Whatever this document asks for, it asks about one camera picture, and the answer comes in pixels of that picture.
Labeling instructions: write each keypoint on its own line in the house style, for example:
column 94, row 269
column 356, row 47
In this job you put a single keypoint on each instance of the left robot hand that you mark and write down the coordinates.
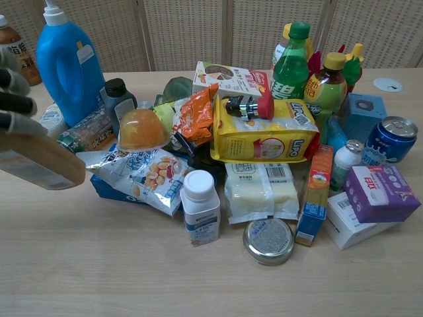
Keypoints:
column 15, row 102

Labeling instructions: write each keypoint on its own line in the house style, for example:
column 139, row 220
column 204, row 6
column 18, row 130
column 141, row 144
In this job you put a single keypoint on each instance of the brown drink bottle red label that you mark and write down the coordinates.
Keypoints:
column 43, row 165

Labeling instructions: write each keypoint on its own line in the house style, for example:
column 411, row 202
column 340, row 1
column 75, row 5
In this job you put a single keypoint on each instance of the brown tea bottle white label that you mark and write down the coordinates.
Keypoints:
column 28, row 66

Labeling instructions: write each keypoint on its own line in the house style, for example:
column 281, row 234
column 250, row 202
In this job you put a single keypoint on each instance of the white milk tea bottle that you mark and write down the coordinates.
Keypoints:
column 54, row 119

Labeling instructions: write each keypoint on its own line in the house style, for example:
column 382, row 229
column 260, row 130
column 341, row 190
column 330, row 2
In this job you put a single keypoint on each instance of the blue detergent bottle white pump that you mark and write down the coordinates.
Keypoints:
column 71, row 76

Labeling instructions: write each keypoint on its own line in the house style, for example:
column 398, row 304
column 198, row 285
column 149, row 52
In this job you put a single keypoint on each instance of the green label bottle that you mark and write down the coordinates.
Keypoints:
column 89, row 132

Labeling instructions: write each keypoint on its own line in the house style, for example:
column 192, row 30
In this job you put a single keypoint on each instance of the dark grey bottle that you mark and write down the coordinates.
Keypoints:
column 115, row 99

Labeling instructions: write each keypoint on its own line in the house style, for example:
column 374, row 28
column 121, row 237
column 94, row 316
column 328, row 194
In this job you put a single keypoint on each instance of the red emergency stop push button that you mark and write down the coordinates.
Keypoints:
column 251, row 107

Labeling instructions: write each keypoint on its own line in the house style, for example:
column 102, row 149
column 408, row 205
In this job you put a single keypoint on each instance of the green soda bottle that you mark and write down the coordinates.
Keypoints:
column 289, row 72

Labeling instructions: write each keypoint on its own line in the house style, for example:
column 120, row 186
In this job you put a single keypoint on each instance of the green tea bottle yellow cap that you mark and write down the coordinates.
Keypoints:
column 325, row 89

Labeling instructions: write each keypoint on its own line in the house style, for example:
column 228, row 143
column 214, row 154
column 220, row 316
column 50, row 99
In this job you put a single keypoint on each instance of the small green white bottle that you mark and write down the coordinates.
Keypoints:
column 345, row 163

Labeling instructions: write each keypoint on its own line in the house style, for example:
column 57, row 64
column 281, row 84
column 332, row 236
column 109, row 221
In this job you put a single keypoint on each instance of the orange jelly cup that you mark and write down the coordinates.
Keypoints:
column 142, row 128

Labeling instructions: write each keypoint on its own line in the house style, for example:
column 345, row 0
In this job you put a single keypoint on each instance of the blue white peanut snack bag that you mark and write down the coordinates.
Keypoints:
column 145, row 176

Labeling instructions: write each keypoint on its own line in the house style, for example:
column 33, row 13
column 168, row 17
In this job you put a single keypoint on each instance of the green plastic package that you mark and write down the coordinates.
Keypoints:
column 172, row 90

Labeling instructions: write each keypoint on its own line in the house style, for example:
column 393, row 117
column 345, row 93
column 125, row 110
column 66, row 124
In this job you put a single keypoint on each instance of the orange snack bag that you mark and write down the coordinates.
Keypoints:
column 193, row 115

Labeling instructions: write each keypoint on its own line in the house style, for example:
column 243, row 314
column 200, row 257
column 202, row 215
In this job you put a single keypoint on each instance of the beige folding screen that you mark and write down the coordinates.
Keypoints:
column 185, row 33

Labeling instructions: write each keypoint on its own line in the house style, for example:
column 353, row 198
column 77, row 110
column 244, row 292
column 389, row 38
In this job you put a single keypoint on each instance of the black snack package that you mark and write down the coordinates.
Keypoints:
column 201, row 156

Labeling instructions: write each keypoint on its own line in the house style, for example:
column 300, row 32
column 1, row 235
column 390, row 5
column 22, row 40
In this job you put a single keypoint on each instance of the white box with cake picture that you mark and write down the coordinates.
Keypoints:
column 218, row 77

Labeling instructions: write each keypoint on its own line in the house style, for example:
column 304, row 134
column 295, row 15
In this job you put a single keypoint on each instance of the red snack box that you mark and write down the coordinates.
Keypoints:
column 259, row 82

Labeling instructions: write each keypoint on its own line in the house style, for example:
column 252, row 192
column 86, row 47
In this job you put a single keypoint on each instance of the yellow Lipo biscuit bag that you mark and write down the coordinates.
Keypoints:
column 264, row 138

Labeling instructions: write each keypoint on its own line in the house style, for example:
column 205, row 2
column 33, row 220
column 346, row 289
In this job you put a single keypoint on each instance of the white vacuum food package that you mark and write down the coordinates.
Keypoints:
column 257, row 191

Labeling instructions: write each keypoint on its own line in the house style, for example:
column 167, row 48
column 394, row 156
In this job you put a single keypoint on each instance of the round silver tin can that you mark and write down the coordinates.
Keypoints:
column 267, row 241

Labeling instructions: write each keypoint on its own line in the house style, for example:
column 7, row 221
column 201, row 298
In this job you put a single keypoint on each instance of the tall orange blue box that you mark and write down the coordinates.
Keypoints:
column 315, row 198

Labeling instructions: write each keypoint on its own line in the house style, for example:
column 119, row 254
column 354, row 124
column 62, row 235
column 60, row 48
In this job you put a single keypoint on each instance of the blue plastic pouch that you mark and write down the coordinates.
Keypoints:
column 337, row 137

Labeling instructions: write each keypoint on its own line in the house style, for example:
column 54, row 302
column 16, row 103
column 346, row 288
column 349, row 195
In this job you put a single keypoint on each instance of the light blue box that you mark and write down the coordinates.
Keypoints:
column 363, row 110

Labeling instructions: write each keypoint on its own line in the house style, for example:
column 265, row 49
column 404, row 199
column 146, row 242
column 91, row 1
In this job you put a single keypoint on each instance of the white cardboard box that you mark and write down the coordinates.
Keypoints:
column 347, row 228

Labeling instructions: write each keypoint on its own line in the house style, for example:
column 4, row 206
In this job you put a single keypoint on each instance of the blue drink can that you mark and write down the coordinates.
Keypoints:
column 386, row 145

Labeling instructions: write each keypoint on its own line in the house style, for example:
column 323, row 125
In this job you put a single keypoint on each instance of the purple box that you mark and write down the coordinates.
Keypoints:
column 383, row 195

